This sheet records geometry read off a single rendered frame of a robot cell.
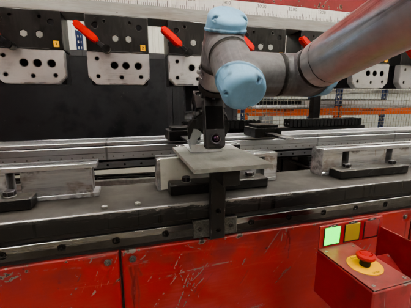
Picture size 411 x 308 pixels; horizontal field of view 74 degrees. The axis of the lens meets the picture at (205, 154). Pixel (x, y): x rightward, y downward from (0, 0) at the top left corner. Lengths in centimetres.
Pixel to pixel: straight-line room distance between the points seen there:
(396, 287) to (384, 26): 51
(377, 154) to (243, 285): 68
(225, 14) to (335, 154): 68
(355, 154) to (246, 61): 74
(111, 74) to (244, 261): 63
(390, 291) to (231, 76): 52
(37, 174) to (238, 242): 57
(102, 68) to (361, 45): 57
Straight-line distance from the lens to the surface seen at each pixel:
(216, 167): 57
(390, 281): 71
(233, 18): 53
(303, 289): 102
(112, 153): 105
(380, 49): 39
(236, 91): 44
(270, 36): 88
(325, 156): 103
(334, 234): 76
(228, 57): 47
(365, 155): 115
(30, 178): 83
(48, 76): 77
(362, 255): 71
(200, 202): 72
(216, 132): 60
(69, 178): 81
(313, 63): 46
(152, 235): 73
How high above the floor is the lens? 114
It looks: 12 degrees down
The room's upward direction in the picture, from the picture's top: straight up
